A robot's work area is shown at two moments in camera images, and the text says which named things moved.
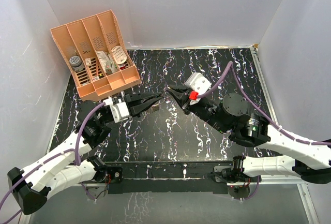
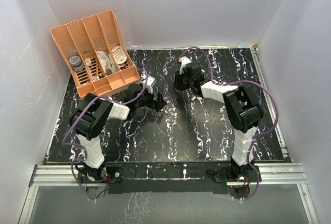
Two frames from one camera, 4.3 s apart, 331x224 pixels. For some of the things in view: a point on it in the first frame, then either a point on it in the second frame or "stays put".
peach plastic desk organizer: [98, 56] stays put
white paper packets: [109, 65] stays put
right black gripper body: [206, 109] to [183, 83]
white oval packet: [119, 55] stays put
